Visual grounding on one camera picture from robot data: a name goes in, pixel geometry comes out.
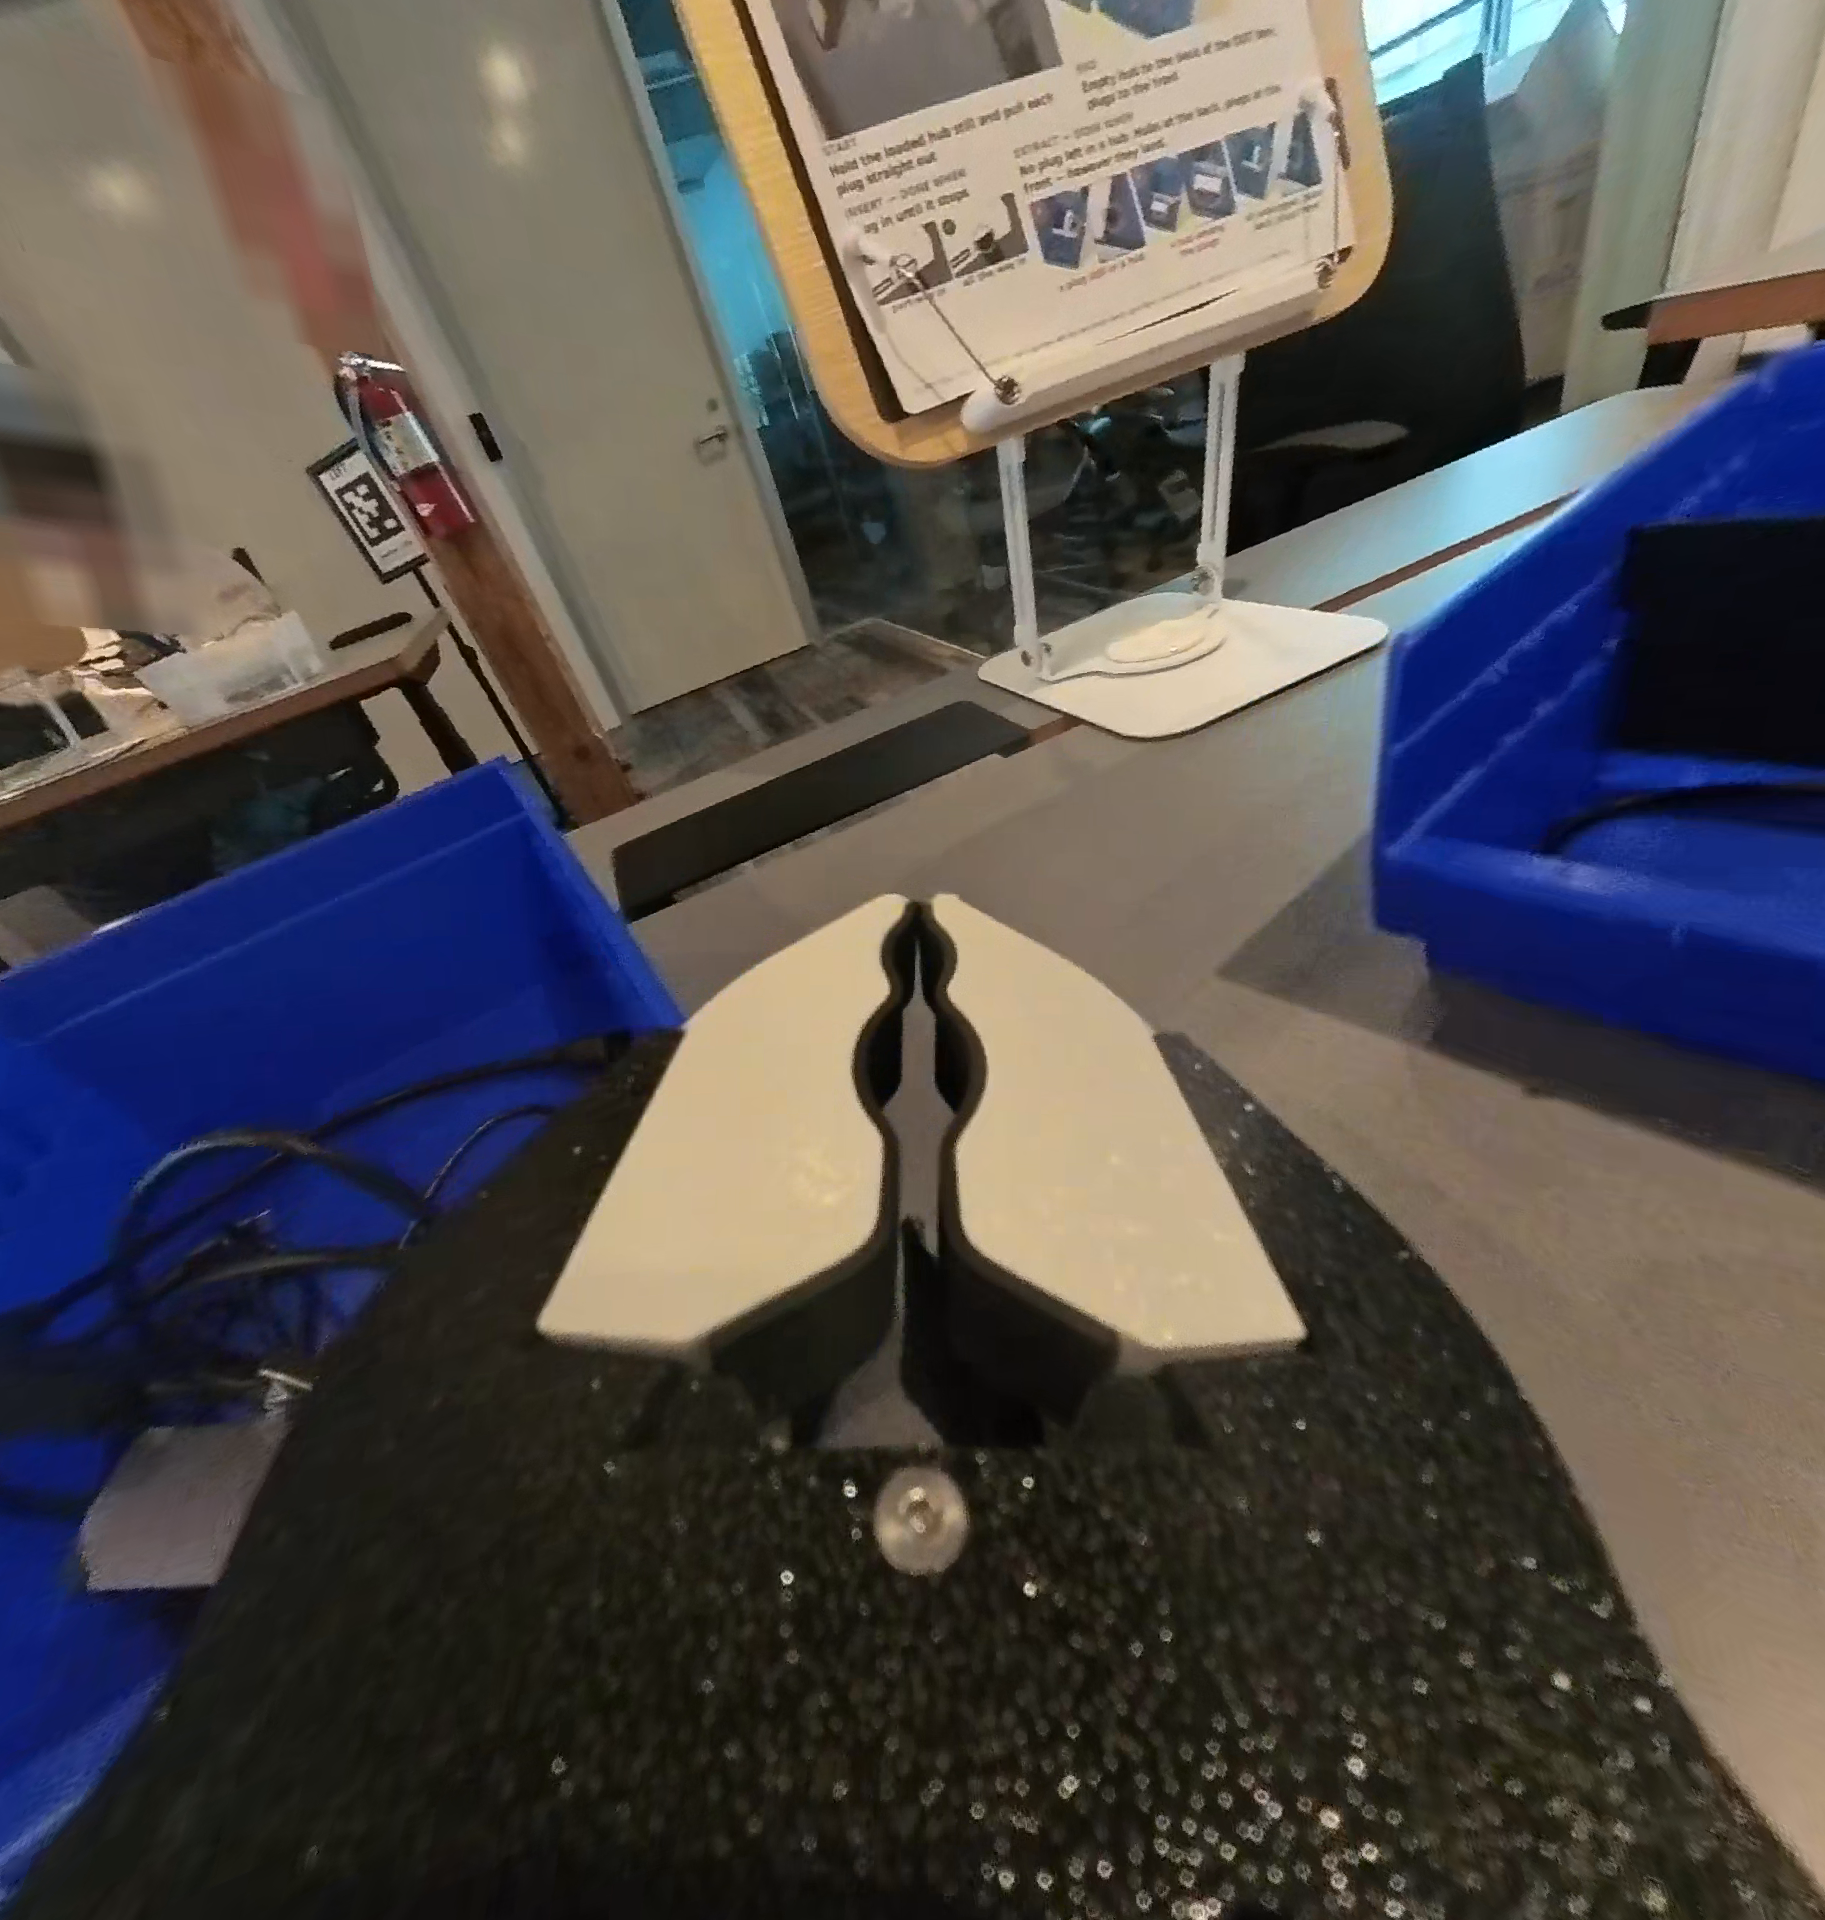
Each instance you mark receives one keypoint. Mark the grey door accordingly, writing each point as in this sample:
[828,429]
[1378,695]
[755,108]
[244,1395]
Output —
[598,375]

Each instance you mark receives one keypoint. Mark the blue plastic bin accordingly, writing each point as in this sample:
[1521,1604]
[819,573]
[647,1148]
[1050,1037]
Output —
[1527,931]
[325,931]

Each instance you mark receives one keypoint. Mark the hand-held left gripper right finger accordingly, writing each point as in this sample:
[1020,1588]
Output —
[1107,1170]

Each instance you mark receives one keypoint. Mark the white board stand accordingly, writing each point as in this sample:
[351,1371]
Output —
[1273,661]

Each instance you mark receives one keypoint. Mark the black office chair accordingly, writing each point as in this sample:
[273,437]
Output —
[1378,301]

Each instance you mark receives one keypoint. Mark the printed marker sign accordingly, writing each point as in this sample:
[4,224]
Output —
[366,511]

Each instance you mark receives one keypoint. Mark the grey usb hub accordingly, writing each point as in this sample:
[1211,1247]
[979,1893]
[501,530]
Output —
[175,1506]

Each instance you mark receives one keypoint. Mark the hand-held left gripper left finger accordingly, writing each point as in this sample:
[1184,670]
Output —
[732,1170]

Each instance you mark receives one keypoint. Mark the wooden edged desk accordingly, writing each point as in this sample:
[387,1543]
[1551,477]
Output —
[1752,301]

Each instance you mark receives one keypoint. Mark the clear plastic container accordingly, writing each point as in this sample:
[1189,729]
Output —
[236,666]

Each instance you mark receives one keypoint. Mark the black rectangular desk pad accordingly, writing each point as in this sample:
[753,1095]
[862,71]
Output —
[808,796]

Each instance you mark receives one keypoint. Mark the red fire extinguisher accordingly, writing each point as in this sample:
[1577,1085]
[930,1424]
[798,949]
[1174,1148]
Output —
[428,465]

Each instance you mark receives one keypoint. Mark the wooden background table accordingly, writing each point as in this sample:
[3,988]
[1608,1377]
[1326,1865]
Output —
[251,720]

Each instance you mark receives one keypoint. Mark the wooden post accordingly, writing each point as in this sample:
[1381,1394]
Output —
[508,646]

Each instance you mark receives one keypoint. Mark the wooden instruction board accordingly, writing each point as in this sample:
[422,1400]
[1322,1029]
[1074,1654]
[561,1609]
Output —
[1003,180]

